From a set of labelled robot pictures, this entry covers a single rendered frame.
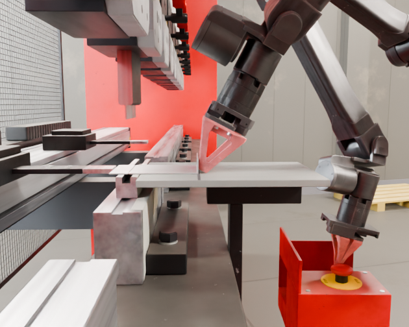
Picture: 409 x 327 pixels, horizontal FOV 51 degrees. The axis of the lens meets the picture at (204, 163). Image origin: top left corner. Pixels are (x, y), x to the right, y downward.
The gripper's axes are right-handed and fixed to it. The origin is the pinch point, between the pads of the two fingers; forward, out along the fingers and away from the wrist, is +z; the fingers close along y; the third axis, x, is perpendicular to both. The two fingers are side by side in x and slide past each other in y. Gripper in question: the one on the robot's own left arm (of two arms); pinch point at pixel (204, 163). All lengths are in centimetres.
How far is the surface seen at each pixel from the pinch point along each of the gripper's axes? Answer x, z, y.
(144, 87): -40, -1, -215
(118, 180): -10.1, 7.0, 5.9
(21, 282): -52, 142, -189
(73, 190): -26, 31, -56
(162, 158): -6.7, 8.9, -42.7
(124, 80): -15.5, -5.8, 4.7
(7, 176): -25.0, 14.6, 3.0
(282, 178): 9.8, -3.9, 7.6
